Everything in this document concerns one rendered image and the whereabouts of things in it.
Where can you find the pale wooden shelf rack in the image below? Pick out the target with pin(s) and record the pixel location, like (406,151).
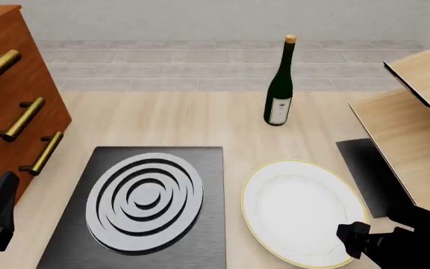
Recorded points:
(405,134)

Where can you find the dark green wine bottle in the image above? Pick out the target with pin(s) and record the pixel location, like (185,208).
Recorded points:
(280,89)

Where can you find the flat black stove plate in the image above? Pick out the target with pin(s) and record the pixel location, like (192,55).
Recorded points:
(73,224)

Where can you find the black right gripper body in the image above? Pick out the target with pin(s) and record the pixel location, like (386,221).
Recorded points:
(405,252)

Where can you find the brown wooden cabinet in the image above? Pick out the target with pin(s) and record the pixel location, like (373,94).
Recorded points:
(32,84)

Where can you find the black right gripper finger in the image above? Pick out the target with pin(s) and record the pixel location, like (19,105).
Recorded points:
(353,236)

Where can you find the white plate with yellow rim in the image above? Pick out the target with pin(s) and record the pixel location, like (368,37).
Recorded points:
(297,204)

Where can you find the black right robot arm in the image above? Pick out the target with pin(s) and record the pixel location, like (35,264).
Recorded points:
(424,220)

